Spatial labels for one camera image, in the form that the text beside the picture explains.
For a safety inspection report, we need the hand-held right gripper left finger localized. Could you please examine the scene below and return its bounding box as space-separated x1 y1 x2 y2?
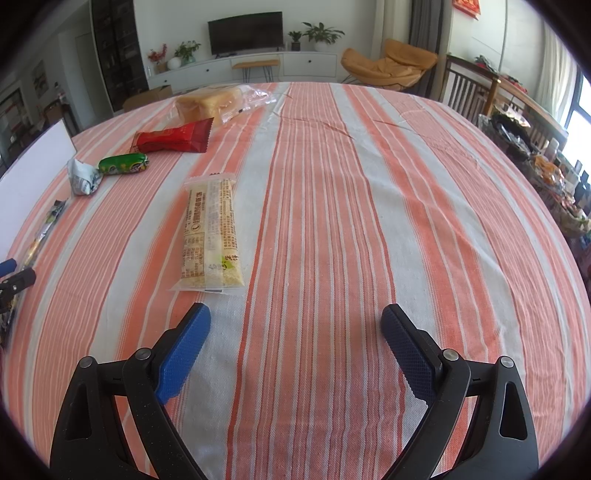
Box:
50 302 212 480

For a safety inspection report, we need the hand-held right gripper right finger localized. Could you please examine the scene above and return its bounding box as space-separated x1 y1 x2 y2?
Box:
380 303 540 480

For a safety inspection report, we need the black snack packet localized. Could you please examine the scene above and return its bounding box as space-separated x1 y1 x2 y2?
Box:
21 198 70 269

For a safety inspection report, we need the white cardboard box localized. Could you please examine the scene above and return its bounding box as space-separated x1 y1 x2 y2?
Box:
0 117 78 259

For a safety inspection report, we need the silver snack packet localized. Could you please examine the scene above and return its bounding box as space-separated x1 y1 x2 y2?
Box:
68 158 101 196

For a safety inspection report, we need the beige cake bar packet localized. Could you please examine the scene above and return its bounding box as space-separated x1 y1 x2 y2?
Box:
168 173 252 294

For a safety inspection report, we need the green sausage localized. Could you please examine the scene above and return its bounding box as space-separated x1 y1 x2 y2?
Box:
98 153 151 177

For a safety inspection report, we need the red snack packet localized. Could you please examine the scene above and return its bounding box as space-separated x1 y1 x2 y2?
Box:
130 117 215 154

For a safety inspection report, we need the bread loaf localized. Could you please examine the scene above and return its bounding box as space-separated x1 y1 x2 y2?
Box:
175 84 271 125

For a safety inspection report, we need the orange striped tablecloth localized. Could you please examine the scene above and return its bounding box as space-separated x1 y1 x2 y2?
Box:
0 82 585 480

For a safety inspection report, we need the brown cardboard box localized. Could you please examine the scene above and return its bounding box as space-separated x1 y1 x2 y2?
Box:
122 85 174 112

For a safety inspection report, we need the pile of clutter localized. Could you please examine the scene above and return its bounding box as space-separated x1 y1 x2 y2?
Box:
478 104 591 236

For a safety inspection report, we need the dark glass display cabinet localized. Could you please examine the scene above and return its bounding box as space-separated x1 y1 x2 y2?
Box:
91 0 148 114

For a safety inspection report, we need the red flower plant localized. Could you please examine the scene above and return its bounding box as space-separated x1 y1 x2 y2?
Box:
148 44 168 73

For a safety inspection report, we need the dark wooden chair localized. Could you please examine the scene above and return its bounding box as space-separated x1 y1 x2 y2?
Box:
438 54 495 121

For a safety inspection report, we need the wooden side table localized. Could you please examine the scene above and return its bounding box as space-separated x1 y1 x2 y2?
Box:
478 69 568 148

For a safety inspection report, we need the green potted plant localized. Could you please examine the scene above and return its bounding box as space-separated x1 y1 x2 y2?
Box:
174 41 201 65

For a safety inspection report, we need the orange lounge chair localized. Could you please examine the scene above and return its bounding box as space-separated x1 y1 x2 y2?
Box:
341 38 438 92

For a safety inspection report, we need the window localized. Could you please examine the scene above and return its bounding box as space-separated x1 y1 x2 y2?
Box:
561 69 591 139

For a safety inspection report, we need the wooden bench with black legs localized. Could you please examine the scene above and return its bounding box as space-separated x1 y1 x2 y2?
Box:
232 59 281 84

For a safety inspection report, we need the white television cabinet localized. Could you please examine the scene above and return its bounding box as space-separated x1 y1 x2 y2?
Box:
148 52 340 90

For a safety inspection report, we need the white sheer curtain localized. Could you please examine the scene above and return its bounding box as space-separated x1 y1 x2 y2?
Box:
536 23 578 121

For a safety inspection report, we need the grey curtain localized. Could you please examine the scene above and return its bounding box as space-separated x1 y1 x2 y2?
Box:
410 0 451 58

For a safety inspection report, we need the black television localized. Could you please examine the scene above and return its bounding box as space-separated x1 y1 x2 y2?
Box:
208 11 284 58

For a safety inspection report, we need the large white-potted plant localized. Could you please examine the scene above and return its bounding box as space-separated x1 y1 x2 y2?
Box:
302 22 345 52

